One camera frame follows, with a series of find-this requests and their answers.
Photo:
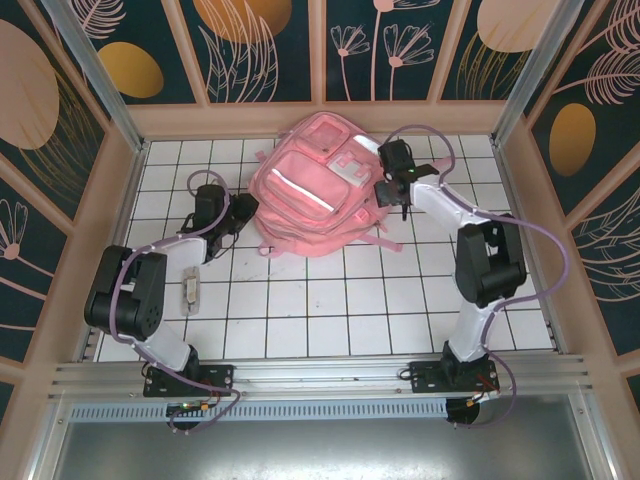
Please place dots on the small circuit board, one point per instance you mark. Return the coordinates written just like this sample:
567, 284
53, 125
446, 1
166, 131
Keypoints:
187, 406

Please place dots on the pink student backpack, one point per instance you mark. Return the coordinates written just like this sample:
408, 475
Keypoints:
305, 185

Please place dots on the small clear plastic packet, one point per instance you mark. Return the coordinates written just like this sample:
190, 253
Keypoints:
191, 292

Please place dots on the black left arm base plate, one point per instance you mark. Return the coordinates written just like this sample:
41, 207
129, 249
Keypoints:
220, 377

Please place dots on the grey side bracket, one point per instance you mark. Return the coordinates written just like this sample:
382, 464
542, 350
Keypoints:
557, 340

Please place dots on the aluminium mounting rail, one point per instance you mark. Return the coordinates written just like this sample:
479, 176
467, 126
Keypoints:
325, 372

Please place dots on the shiny metal sheet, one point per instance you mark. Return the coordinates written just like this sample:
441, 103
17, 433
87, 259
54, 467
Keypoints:
320, 450

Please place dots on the yellow power connector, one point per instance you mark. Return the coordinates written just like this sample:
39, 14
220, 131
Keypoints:
482, 399

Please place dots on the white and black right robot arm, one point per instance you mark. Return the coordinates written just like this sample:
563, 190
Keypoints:
440, 205

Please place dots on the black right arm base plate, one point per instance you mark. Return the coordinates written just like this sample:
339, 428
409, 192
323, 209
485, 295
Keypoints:
425, 375

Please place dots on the aluminium frame post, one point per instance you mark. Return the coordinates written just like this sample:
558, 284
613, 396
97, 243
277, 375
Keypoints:
539, 70
96, 75

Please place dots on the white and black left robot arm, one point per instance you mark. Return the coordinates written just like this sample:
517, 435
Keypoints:
167, 350

